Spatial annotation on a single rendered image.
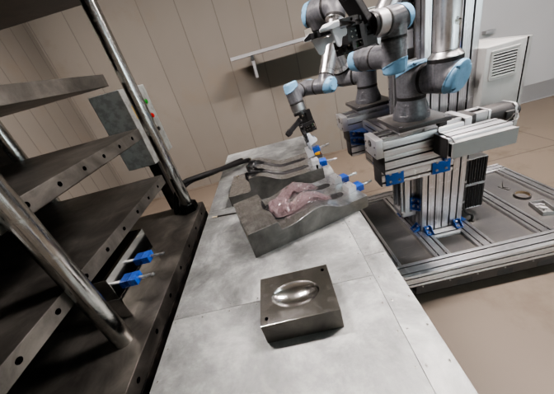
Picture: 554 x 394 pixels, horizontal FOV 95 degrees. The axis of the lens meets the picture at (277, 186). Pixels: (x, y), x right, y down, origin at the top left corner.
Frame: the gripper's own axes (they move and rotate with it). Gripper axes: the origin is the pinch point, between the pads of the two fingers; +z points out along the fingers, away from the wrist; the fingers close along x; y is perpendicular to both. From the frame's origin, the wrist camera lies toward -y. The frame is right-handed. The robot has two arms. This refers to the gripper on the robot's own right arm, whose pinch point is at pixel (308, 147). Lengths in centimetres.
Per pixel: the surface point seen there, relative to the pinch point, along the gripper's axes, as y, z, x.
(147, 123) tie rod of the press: -67, -44, -15
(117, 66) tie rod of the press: -65, -69, -19
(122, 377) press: -73, 18, -91
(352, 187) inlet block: 8.5, 13.2, -40.3
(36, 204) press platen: -74, -31, -79
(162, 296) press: -71, 15, -65
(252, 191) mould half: -35.4, 5.9, -17.5
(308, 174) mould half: -5.8, 8.3, -17.5
